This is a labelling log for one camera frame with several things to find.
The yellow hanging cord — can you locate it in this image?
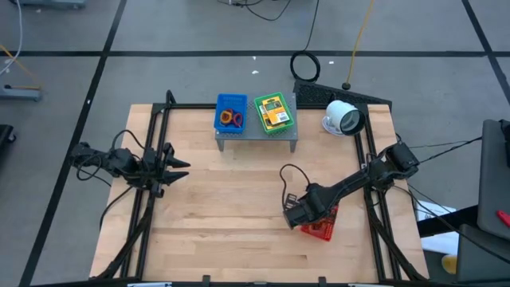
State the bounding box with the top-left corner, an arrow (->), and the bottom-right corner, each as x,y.
343,0 -> 376,91

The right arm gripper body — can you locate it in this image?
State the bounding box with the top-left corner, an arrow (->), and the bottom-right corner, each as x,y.
282,193 -> 322,231

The blue plastic basket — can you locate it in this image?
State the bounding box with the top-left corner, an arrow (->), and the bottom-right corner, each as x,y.
213,93 -> 249,135

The green plastic basket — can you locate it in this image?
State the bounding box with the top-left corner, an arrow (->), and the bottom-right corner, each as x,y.
253,92 -> 297,135

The grey floor base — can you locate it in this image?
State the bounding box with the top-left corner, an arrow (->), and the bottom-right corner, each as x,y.
0,85 -> 44,102

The grey perforated metal shelf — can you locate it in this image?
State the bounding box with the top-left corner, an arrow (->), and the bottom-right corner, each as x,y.
214,92 -> 300,154

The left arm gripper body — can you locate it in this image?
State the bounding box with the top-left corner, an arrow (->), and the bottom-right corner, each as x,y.
142,142 -> 175,199

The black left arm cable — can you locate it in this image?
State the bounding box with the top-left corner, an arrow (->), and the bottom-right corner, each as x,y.
74,128 -> 147,183

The grey floor object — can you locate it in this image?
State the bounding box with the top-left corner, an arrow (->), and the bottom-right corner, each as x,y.
11,0 -> 87,10

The black perforated panel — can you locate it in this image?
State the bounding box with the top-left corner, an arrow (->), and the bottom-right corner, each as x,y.
293,79 -> 394,111

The yellow object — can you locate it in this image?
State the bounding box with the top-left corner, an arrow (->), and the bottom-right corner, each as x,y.
441,254 -> 459,276

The red plastic basket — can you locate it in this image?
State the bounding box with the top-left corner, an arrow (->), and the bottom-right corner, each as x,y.
300,204 -> 340,243

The grey furniture panel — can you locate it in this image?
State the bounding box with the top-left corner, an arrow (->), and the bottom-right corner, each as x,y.
476,118 -> 510,240
456,222 -> 510,285

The black coiled cable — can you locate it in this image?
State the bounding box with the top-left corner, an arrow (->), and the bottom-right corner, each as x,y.
289,0 -> 322,84

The black floor object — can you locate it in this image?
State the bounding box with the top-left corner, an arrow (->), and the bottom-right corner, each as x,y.
0,124 -> 17,160

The white sheet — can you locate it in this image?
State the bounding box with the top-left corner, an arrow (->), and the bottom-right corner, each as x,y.
416,199 -> 460,256

